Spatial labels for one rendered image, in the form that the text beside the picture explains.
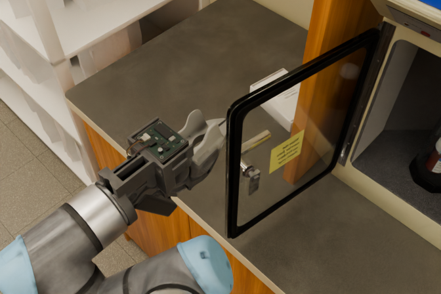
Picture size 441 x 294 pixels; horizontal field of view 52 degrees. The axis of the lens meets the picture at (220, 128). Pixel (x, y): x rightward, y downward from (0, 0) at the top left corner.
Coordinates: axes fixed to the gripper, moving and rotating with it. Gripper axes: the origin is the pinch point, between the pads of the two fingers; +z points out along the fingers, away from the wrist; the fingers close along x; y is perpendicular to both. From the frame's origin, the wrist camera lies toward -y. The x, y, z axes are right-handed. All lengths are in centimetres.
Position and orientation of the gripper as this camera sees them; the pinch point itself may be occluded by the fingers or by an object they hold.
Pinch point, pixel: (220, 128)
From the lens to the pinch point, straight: 68.5
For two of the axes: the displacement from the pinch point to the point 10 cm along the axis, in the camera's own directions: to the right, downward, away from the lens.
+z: 7.0, -5.5, 4.6
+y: 0.0, -6.4, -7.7
